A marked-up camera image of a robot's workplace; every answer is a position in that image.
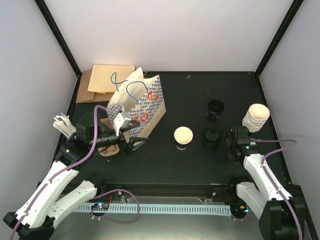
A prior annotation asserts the brown kraft paper bag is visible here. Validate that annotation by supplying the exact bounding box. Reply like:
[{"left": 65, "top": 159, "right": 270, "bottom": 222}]
[{"left": 76, "top": 70, "right": 114, "bottom": 104}]

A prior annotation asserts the black branded paper cup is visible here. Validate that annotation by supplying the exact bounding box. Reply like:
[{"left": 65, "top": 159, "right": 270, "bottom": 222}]
[{"left": 173, "top": 126, "right": 194, "bottom": 151}]

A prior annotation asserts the black corner frame post left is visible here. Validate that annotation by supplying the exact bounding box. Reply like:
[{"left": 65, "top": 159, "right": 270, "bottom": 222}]
[{"left": 34, "top": 0, "right": 82, "bottom": 77}]

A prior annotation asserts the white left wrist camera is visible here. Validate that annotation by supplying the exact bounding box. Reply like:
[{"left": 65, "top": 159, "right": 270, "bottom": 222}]
[{"left": 113, "top": 111, "right": 132, "bottom": 137}]

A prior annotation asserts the light tan paper bag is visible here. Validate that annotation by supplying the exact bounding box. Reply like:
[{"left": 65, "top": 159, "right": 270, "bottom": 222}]
[{"left": 87, "top": 64, "right": 149, "bottom": 94}]

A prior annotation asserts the brown pulp cup carrier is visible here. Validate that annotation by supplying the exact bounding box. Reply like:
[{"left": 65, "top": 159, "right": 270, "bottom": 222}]
[{"left": 98, "top": 118, "right": 120, "bottom": 157}]

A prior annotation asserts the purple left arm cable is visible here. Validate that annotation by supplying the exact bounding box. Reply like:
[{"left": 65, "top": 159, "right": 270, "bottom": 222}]
[{"left": 11, "top": 104, "right": 118, "bottom": 240}]

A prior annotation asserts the black corner frame post right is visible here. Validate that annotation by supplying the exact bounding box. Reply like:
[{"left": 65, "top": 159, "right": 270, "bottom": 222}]
[{"left": 255, "top": 0, "right": 304, "bottom": 77}]

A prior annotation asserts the small electronics board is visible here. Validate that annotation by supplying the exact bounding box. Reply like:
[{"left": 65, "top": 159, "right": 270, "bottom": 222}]
[{"left": 91, "top": 202, "right": 109, "bottom": 211}]

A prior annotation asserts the blue checkered paper bag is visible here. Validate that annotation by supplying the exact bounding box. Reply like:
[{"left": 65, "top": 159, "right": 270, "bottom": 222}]
[{"left": 107, "top": 68, "right": 166, "bottom": 138}]

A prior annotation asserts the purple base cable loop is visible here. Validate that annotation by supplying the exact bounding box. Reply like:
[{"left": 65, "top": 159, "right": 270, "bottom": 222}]
[{"left": 89, "top": 189, "right": 141, "bottom": 224}]

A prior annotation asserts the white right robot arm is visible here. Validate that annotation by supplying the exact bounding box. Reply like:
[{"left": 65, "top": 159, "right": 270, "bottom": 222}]
[{"left": 225, "top": 126, "right": 305, "bottom": 240}]

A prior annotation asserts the stack of white paper cups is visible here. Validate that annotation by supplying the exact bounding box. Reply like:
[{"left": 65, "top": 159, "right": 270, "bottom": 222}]
[{"left": 242, "top": 103, "right": 270, "bottom": 133}]

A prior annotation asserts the stack of black cup lids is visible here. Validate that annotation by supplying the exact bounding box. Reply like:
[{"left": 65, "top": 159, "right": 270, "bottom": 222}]
[{"left": 201, "top": 128, "right": 221, "bottom": 151}]

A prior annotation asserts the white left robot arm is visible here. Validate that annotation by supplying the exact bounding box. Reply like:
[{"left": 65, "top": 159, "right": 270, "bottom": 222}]
[{"left": 3, "top": 112, "right": 147, "bottom": 240}]

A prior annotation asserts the white wrapped stirrers bundle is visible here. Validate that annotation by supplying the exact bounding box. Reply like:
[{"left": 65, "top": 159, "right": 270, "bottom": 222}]
[{"left": 53, "top": 113, "right": 76, "bottom": 139}]

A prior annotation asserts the light blue slotted cable duct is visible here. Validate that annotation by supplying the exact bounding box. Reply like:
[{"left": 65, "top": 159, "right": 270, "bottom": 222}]
[{"left": 74, "top": 202, "right": 232, "bottom": 217}]

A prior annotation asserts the black corner frame post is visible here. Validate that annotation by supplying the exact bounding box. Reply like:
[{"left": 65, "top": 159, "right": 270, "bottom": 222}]
[
  {"left": 34, "top": 0, "right": 82, "bottom": 77},
  {"left": 255, "top": 0, "right": 304, "bottom": 77}
]

